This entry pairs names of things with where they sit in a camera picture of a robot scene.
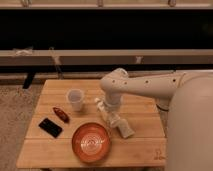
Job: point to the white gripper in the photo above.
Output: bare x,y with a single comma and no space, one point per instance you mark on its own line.
112,104

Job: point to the white squeeze bottle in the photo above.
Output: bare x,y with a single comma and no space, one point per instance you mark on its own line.
104,113

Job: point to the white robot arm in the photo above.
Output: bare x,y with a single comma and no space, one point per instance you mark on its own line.
189,95

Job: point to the orange ceramic bowl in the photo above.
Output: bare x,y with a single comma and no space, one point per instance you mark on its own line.
91,142

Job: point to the clear plastic cup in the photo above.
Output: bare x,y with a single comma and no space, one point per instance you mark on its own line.
75,97

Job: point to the wooden table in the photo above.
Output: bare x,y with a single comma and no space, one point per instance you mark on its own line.
41,150

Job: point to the dark red oblong object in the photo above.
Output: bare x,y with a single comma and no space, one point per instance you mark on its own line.
61,114

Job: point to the black rectangular object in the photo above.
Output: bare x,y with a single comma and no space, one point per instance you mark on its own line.
50,127

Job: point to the grey metal rail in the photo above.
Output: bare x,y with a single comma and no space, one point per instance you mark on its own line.
100,57

